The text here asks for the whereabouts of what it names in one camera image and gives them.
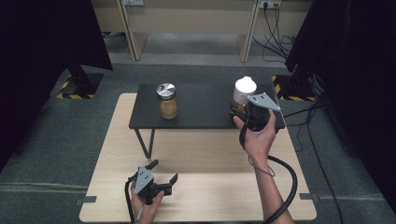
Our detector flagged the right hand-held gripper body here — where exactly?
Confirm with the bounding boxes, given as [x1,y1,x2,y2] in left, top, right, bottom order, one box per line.
[244,91,282,133]

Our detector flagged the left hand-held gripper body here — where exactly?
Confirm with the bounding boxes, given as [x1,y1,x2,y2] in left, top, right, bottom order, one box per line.
[134,165,173,205]

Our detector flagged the clear bottle with white lid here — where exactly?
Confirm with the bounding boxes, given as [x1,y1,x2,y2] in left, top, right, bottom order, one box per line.
[232,76,259,115]

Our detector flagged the black raised shelf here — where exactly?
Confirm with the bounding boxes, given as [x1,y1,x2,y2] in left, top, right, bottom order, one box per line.
[128,83,287,160]

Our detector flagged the glass jar with silver lid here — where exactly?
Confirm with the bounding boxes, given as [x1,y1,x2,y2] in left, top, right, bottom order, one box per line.
[156,82,180,120]

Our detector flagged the person's right hand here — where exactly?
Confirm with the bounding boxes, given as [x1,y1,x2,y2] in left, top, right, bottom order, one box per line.
[233,109,277,162]

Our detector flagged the person's left hand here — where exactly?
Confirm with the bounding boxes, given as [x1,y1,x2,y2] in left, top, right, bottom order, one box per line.
[130,186,165,224]

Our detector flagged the stand with striped base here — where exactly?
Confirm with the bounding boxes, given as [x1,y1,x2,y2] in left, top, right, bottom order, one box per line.
[271,69,318,103]
[55,63,105,100]

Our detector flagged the grey floor tape piece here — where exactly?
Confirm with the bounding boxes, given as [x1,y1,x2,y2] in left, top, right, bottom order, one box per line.
[76,195,98,206]
[298,192,320,202]

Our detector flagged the black curtain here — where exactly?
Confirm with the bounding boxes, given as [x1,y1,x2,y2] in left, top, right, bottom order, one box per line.
[284,0,396,216]
[0,0,114,173]

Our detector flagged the beige desk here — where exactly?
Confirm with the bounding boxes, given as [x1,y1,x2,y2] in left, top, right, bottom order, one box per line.
[92,0,314,63]

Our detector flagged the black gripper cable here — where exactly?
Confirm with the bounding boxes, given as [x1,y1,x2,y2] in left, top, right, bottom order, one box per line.
[238,119,299,224]
[123,175,138,224]

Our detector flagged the thin grey cord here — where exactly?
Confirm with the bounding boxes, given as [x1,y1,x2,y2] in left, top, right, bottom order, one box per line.
[134,203,145,224]
[247,154,276,178]

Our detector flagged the black floor cable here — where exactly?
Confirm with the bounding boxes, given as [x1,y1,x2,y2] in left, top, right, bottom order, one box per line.
[282,99,346,224]

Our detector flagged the black plugged cables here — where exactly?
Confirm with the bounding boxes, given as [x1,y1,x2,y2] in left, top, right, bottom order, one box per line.
[251,3,297,63]

